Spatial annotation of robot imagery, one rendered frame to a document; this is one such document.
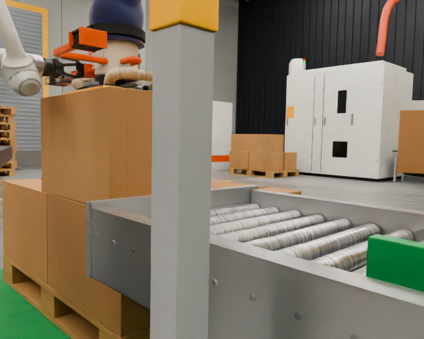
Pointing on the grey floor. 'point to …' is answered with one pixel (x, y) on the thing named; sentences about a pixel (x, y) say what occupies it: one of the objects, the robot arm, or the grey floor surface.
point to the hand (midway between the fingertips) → (87, 72)
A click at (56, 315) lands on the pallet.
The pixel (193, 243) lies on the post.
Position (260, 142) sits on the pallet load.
